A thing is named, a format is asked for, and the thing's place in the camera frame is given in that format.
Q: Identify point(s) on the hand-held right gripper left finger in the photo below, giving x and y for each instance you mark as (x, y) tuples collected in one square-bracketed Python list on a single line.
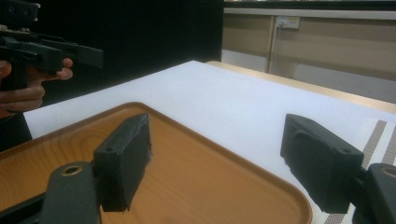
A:
[(123, 161)]

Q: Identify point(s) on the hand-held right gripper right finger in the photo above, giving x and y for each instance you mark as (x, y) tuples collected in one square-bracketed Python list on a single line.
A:
[(320, 165)]

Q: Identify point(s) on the black curtain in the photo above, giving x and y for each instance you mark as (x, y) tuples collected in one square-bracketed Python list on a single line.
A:
[(140, 34)]

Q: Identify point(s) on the brown striped white placemat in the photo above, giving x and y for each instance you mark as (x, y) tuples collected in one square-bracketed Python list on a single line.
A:
[(378, 143)]

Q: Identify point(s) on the wooden tray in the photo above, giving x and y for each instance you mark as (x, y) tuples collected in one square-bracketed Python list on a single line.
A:
[(193, 180)]

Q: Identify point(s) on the wooden table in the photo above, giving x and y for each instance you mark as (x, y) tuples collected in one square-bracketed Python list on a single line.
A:
[(311, 85)]

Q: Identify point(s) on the white table cover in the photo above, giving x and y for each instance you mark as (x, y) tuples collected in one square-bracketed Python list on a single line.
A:
[(224, 105)]

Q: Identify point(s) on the white wall socket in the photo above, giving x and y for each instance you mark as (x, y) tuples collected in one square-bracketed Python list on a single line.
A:
[(288, 22)]

